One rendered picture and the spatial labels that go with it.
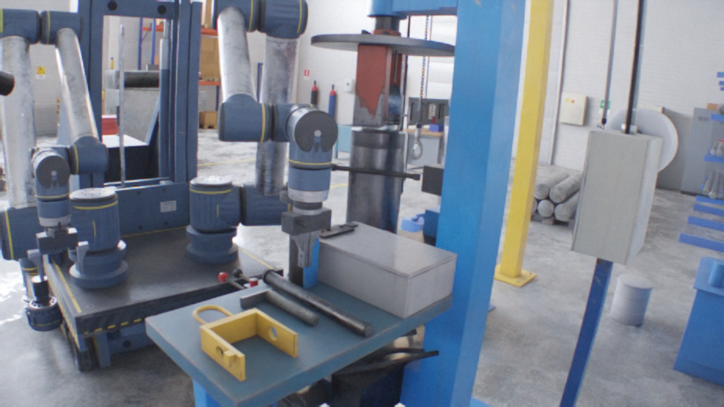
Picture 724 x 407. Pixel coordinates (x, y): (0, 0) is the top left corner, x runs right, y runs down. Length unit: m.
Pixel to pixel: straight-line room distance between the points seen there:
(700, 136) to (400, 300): 10.60
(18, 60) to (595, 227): 2.21
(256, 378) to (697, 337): 2.99
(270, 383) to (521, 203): 3.60
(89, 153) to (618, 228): 1.76
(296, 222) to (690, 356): 2.93
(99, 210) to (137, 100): 7.56
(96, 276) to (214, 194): 0.61
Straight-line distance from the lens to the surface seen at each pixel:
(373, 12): 1.85
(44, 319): 3.03
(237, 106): 1.29
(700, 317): 3.48
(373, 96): 1.66
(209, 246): 2.19
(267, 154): 2.08
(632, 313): 4.12
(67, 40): 2.19
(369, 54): 1.66
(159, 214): 2.67
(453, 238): 1.63
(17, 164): 2.02
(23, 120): 2.07
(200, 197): 2.14
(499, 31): 1.53
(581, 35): 12.73
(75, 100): 1.95
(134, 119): 9.46
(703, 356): 3.58
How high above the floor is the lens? 1.66
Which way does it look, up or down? 13 degrees down
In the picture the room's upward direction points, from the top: 4 degrees clockwise
